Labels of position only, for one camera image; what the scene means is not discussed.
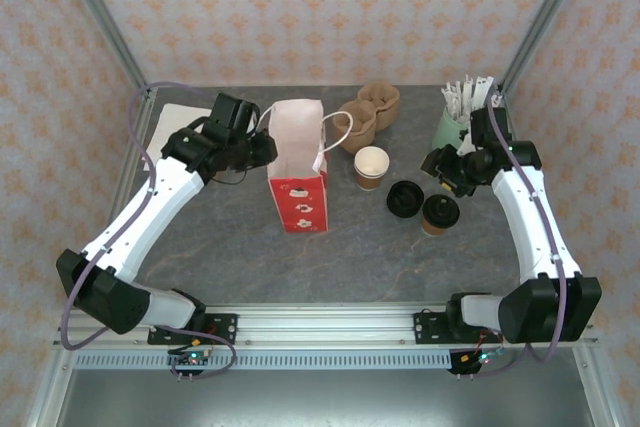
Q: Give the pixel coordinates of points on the black plastic cup lid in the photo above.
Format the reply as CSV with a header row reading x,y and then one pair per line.
x,y
441,209

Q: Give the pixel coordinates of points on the red and white gift bag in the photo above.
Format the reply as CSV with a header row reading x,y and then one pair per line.
x,y
300,207

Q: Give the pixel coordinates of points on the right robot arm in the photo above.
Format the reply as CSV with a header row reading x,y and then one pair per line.
x,y
530,227

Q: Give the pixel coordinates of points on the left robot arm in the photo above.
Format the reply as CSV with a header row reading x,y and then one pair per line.
x,y
130,227

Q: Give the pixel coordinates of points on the green straw holder cup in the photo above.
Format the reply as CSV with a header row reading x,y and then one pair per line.
x,y
445,129

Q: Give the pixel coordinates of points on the black plastic lid stack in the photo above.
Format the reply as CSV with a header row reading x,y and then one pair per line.
x,y
405,199

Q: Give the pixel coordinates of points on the white napkin stack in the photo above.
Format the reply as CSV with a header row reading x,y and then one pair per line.
x,y
170,119

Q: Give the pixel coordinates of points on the white wrapped straw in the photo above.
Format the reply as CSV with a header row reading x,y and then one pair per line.
x,y
480,92
487,89
456,97
446,99
468,94
496,99

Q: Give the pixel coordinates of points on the brown paper cup stack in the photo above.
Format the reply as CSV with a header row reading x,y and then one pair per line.
x,y
372,169

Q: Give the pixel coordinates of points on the small circuit board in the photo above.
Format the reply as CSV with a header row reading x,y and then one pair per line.
x,y
482,358
192,359

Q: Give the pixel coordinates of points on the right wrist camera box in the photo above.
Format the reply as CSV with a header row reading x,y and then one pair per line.
x,y
467,143

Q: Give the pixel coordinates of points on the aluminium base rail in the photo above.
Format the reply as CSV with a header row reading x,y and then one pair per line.
x,y
325,329

